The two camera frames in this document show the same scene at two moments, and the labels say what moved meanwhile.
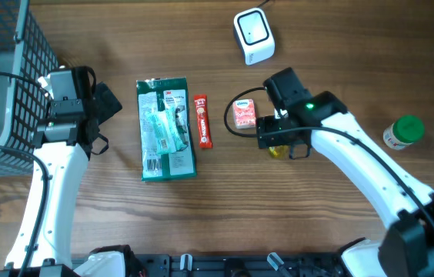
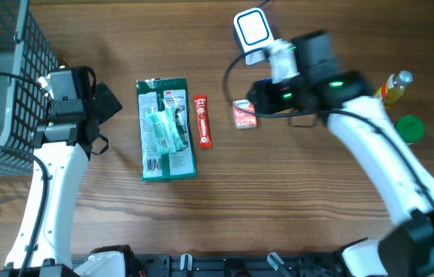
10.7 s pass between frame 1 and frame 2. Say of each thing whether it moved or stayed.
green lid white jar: stayed
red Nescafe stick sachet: stayed
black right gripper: moved
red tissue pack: stayed
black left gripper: stayed
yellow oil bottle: moved
